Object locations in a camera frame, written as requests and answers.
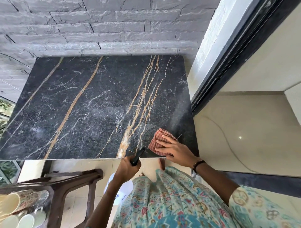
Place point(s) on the person's left hand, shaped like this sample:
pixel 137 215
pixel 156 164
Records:
pixel 127 170

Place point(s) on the person's right hand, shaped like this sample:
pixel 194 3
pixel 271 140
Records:
pixel 182 153

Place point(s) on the white spray bottle black head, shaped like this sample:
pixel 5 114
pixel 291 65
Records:
pixel 122 190

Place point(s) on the brown checked cloth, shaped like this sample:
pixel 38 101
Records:
pixel 158 136

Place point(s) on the clear drinking glass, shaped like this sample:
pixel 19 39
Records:
pixel 43 196

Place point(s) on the cream floral cup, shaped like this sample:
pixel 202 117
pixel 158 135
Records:
pixel 25 199

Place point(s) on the person's right forearm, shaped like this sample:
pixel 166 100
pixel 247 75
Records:
pixel 216 183

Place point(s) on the person's left forearm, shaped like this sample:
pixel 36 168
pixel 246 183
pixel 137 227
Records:
pixel 103 204

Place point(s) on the person's foot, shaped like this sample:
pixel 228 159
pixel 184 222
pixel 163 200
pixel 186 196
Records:
pixel 162 164

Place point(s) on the black marble table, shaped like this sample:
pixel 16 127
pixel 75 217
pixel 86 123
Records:
pixel 94 105

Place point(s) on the dark brown plastic stool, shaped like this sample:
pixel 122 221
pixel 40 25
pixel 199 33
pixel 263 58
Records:
pixel 70 180

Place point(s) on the white concrete ledge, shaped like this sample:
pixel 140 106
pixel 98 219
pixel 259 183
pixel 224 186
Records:
pixel 30 169

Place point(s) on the green leafy tree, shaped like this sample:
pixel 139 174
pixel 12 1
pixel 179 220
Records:
pixel 7 169

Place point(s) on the black door frame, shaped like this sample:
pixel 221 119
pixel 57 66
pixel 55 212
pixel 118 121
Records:
pixel 235 51

